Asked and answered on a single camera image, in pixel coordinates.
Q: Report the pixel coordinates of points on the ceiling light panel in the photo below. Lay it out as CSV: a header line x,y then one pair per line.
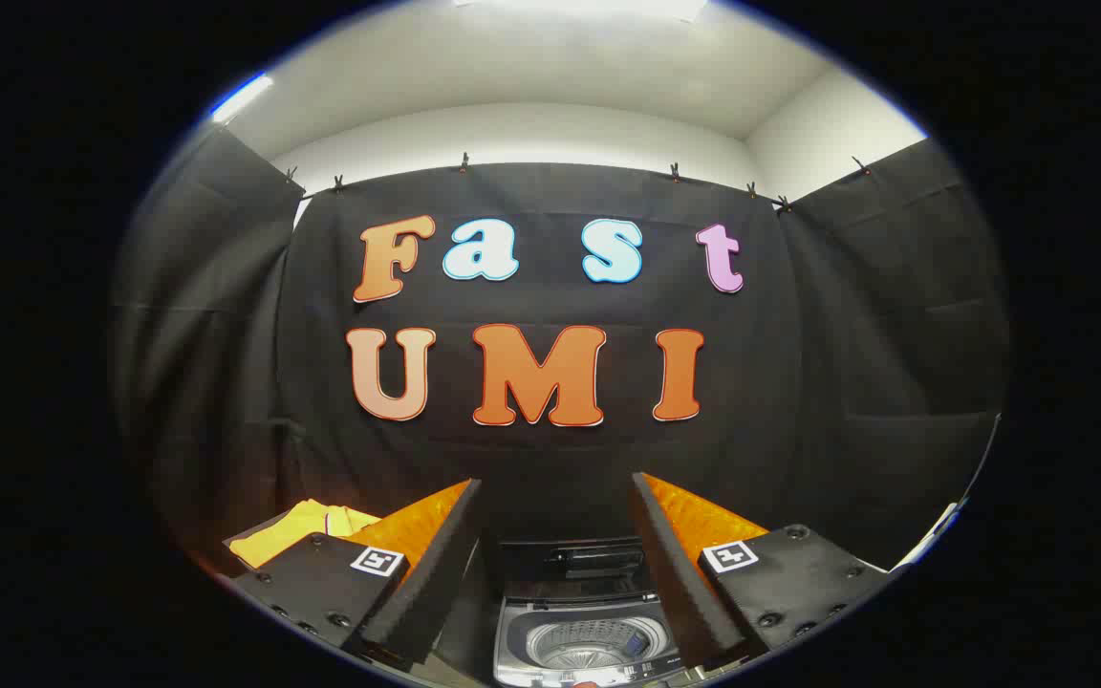
x,y
579,8

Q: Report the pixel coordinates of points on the grey washing machine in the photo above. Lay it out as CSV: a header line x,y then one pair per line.
x,y
589,645

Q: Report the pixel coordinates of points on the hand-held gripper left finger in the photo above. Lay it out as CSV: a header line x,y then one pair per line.
x,y
436,573

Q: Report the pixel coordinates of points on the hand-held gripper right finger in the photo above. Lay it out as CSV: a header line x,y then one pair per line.
x,y
680,573

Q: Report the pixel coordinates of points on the plain black side cloth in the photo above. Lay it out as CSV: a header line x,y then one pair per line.
x,y
895,334
206,334

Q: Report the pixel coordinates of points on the grey platform box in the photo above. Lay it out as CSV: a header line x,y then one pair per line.
x,y
249,528

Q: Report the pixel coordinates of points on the white board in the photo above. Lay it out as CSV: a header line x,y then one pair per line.
x,y
928,545

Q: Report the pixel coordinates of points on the ceiling light strip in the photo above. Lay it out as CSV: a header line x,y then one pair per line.
x,y
240,97

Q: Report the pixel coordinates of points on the orange polo shirt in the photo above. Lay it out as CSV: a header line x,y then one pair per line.
x,y
292,533

